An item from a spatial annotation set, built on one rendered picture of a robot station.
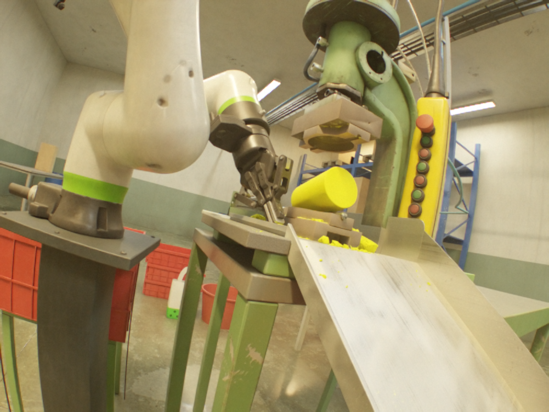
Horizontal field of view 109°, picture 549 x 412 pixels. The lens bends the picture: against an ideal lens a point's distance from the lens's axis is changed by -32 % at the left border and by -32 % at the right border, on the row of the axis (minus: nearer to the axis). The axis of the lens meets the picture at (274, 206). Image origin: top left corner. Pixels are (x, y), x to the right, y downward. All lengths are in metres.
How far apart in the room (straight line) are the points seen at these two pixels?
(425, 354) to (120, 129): 0.45
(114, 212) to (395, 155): 0.54
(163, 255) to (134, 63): 2.61
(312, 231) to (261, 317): 0.15
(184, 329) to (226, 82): 0.60
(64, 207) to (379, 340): 0.48
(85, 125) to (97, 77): 9.06
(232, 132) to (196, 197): 8.24
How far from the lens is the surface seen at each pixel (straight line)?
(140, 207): 8.66
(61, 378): 0.64
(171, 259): 2.93
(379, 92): 0.63
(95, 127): 0.48
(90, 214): 0.50
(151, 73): 0.38
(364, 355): 0.27
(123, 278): 0.73
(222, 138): 0.50
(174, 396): 0.89
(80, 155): 0.51
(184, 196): 8.68
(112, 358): 0.86
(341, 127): 0.48
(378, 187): 0.60
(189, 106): 0.38
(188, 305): 0.75
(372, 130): 0.50
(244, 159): 0.50
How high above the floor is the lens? 1.01
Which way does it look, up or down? 3 degrees up
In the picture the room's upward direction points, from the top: 13 degrees clockwise
